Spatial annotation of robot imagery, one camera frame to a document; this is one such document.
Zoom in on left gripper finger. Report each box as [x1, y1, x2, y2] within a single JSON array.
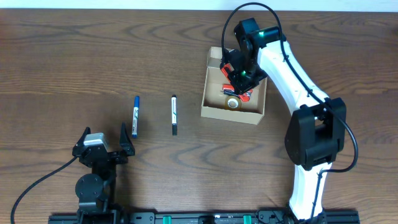
[[119, 123, 135, 156], [76, 127, 91, 146]]

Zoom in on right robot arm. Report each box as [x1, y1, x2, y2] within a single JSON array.
[[220, 18, 346, 222]]

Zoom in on yellow tape roll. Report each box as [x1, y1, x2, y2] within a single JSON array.
[[224, 96, 242, 111]]

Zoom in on blue whiteboard marker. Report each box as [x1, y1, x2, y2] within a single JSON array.
[[131, 96, 140, 139]]

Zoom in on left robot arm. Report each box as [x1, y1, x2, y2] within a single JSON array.
[[72, 123, 135, 224]]

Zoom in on black whiteboard marker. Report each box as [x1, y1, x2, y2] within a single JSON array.
[[171, 95, 177, 136]]

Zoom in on red utility knife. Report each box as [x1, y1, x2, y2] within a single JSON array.
[[220, 63, 252, 103]]

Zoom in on black cable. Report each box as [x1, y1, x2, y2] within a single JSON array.
[[10, 156, 78, 224], [221, 2, 359, 222]]

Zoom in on right black cable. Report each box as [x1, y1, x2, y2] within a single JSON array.
[[221, 2, 359, 222]]

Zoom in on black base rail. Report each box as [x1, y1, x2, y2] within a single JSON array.
[[48, 210, 360, 224]]

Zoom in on cardboard box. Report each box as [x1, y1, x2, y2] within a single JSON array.
[[201, 47, 267, 125]]

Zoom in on left black cable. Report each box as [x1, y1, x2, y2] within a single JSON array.
[[10, 156, 78, 224]]

